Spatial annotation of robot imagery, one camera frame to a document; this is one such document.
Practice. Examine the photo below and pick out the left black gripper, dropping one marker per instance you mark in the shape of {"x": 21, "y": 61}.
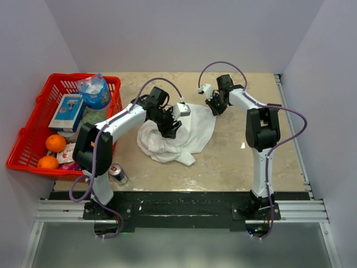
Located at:
{"x": 169, "y": 130}

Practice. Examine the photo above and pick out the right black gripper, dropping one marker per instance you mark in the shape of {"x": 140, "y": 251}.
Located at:
{"x": 216, "y": 111}

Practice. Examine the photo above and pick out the white printed t-shirt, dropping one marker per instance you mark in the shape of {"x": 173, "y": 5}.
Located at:
{"x": 191, "y": 138}

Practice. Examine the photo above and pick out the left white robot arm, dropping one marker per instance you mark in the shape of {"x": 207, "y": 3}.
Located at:
{"x": 93, "y": 149}

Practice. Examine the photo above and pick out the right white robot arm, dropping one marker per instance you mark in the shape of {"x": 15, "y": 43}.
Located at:
{"x": 262, "y": 131}

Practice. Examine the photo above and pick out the blue red drink can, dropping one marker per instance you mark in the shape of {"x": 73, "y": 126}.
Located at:
{"x": 117, "y": 173}

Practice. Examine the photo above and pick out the blue plastic bag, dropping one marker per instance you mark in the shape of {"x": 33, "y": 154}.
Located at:
{"x": 94, "y": 91}

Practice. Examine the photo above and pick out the blue white razor box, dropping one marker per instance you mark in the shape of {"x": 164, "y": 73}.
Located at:
{"x": 68, "y": 113}

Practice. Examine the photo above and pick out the pink packet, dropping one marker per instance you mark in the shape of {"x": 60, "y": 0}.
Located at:
{"x": 71, "y": 166}

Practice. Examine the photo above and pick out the red white snack packet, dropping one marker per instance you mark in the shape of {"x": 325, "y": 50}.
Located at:
{"x": 66, "y": 156}

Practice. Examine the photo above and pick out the upper orange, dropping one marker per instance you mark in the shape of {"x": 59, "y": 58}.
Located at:
{"x": 55, "y": 143}

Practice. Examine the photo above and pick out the orange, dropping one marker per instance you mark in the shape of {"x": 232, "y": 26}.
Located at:
{"x": 48, "y": 162}
{"x": 55, "y": 143}

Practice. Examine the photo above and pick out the lower orange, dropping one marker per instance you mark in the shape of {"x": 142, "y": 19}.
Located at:
{"x": 48, "y": 162}

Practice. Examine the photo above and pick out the red plastic basket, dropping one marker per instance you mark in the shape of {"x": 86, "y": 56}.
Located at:
{"x": 30, "y": 145}

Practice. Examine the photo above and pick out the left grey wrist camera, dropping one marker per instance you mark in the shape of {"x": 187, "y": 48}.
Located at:
{"x": 180, "y": 110}

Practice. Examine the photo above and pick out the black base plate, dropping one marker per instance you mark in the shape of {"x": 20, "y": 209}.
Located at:
{"x": 222, "y": 210}

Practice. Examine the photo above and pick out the aluminium rail frame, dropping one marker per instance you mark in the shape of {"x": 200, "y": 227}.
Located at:
{"x": 61, "y": 237}

